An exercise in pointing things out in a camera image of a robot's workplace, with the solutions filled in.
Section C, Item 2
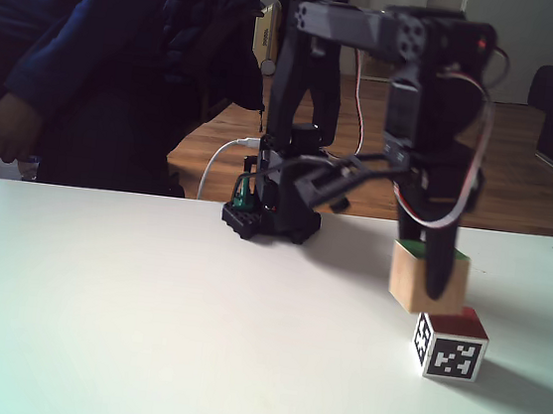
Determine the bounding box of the wooden cube with green face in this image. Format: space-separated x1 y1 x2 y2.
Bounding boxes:
383 237 473 321

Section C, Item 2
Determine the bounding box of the red cube with marker faces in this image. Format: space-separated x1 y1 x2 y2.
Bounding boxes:
407 301 494 385

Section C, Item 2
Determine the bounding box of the person's hand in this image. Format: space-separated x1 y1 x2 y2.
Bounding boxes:
0 89 48 170

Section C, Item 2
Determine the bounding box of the green table clamp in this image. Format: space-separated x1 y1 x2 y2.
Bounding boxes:
229 155 263 213

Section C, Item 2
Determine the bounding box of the cream radiator heater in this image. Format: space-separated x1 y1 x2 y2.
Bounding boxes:
249 0 286 77

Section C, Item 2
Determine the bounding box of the person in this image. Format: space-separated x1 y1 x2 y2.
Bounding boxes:
0 0 277 208

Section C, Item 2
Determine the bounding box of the red white servo cable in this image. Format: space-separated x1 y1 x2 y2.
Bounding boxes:
343 48 378 158
387 64 501 235

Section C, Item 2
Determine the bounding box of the white usb cable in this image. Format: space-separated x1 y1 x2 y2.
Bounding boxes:
196 131 265 207

